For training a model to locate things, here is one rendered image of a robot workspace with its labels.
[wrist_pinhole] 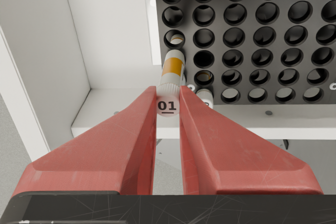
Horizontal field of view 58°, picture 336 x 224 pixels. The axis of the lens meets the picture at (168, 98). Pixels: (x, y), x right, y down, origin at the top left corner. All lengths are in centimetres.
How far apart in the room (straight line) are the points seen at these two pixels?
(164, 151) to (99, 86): 119
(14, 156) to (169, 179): 83
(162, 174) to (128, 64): 139
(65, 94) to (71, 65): 3
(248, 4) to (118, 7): 11
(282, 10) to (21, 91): 16
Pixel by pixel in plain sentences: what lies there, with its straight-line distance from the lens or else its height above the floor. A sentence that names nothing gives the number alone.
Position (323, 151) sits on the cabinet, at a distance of 61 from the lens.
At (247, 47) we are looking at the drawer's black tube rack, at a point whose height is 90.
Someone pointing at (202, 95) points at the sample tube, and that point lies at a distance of 20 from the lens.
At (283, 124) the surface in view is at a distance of 25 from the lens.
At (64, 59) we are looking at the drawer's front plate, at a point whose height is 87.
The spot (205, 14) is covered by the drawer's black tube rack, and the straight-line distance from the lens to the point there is 22.
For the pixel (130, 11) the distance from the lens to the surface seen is 26.
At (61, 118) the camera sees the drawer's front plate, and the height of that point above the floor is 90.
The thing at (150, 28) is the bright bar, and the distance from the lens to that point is 25.
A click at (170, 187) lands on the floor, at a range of 172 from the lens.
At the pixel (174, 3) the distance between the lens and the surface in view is 18.
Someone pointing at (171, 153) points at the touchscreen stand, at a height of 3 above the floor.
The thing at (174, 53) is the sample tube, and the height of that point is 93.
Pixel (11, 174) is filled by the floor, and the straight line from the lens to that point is 196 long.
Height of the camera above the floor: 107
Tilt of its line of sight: 55 degrees down
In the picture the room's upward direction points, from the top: 172 degrees counter-clockwise
